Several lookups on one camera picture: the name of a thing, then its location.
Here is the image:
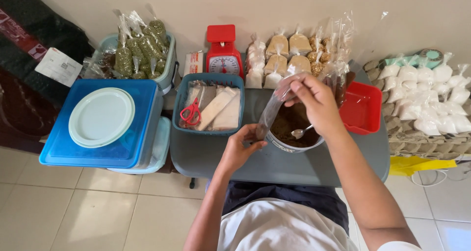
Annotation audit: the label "person's left hand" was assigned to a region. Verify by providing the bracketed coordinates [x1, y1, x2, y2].
[220, 124, 268, 175]

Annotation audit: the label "person's right hand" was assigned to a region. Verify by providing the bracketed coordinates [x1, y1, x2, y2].
[285, 75, 347, 138]

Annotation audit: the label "clear plastic bag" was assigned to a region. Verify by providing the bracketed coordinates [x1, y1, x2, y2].
[255, 72, 314, 141]

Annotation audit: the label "metal spoon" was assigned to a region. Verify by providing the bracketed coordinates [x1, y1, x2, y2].
[290, 125, 314, 140]

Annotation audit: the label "wide packet of plastic bags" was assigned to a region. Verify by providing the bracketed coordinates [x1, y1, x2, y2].
[211, 88, 242, 131]

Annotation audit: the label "bag of peanuts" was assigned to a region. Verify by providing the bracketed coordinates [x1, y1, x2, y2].
[310, 61, 326, 77]
[306, 50, 332, 65]
[308, 26, 332, 54]

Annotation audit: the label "red plastic tray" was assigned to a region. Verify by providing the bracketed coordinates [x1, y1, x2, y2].
[338, 81, 383, 136]

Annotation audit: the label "brown powder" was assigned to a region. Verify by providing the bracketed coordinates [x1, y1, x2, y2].
[270, 104, 321, 148]

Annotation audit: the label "patterned bowl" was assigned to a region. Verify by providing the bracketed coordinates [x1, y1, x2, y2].
[265, 103, 325, 154]

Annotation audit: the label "bag of tan powder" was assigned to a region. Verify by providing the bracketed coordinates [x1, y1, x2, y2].
[287, 47, 312, 74]
[264, 44, 288, 76]
[288, 25, 313, 55]
[265, 27, 290, 57]

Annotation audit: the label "long packet of plastic bags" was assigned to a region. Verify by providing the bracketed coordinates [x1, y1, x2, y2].
[194, 86, 238, 132]

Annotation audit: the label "bundle of empty clear bags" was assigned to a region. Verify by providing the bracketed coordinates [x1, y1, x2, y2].
[319, 11, 389, 109]

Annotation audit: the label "red scissors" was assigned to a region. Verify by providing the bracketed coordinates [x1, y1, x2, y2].
[179, 97, 202, 127]

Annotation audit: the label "crumpled packet of plastic bags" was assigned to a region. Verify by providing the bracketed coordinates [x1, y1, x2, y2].
[178, 80, 218, 129]

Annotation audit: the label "blue plastic basket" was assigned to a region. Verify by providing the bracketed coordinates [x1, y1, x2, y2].
[172, 72, 246, 136]

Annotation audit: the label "person's dark shorts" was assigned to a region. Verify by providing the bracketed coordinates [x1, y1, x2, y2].
[205, 180, 350, 236]

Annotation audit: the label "clear-lidded storage box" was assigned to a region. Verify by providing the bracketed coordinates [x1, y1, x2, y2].
[107, 116, 172, 175]

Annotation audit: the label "row of white powder bags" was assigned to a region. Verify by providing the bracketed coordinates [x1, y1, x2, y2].
[244, 33, 283, 90]

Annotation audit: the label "person's white shirt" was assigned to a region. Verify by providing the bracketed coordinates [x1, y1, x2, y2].
[216, 197, 424, 251]

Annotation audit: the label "stack of egg cartons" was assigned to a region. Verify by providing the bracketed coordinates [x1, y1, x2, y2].
[363, 59, 471, 161]

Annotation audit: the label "red kitchen scale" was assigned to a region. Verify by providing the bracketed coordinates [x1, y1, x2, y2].
[205, 24, 245, 79]

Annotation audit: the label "white packet with red print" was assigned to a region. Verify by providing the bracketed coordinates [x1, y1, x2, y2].
[183, 51, 204, 77]

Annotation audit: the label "pile of white sugar bags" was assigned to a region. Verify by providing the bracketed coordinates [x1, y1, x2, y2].
[377, 52, 471, 137]

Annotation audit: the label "pale teal plastic tub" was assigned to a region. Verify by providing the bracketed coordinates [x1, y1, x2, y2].
[90, 32, 177, 94]

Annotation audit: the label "yellow plastic bag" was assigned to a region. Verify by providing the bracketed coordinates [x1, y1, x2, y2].
[389, 155, 458, 177]

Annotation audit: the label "teal tape dispenser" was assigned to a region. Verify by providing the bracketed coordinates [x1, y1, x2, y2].
[383, 48, 445, 70]

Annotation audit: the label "heap of green bean bags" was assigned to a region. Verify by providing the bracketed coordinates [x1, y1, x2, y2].
[113, 3, 170, 80]

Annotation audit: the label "pale green round lid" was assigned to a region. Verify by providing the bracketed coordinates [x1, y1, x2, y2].
[68, 87, 136, 149]

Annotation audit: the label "bag of brown dried fruit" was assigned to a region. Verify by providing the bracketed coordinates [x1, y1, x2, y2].
[82, 48, 119, 80]

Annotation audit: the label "blue-lidded storage box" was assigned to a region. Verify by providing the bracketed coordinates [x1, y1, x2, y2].
[39, 78, 165, 169]

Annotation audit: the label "white paper label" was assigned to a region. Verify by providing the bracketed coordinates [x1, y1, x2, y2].
[35, 47, 84, 88]

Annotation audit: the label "black wrapped luggage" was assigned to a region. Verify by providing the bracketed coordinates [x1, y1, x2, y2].
[0, 0, 95, 153]

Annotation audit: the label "white cable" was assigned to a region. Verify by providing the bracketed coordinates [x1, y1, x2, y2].
[409, 156, 471, 188]

